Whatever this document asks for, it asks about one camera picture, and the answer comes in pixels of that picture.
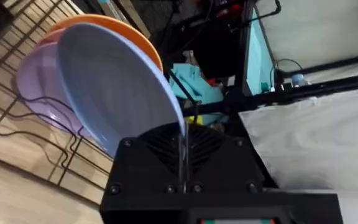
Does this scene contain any teal cloth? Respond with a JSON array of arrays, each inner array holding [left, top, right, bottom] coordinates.
[[168, 63, 229, 125]]

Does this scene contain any light blue plate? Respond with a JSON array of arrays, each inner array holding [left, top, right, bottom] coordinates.
[[56, 22, 186, 158]]

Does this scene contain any teal panel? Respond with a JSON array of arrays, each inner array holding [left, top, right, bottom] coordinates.
[[245, 8, 276, 96]]

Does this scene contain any black metal frame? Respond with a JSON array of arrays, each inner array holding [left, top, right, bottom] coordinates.
[[178, 0, 358, 118]]

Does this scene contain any black cable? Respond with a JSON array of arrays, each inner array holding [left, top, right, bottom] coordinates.
[[269, 58, 305, 82]]

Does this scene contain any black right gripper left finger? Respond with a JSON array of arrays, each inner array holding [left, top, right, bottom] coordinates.
[[101, 122, 185, 200]]

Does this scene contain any pink plate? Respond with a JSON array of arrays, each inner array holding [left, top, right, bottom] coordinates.
[[37, 28, 67, 48]]

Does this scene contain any orange plate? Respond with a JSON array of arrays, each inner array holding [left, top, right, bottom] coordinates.
[[48, 14, 163, 72]]

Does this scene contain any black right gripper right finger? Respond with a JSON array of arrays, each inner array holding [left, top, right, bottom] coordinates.
[[185, 123, 265, 194]]

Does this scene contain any white sheet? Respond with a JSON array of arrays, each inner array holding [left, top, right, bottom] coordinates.
[[237, 86, 358, 191]]

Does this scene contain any black wire dish rack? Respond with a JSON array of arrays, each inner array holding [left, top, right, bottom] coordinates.
[[0, 0, 202, 191]]

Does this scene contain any purple plate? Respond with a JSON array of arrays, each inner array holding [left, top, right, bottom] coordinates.
[[15, 42, 90, 138]]

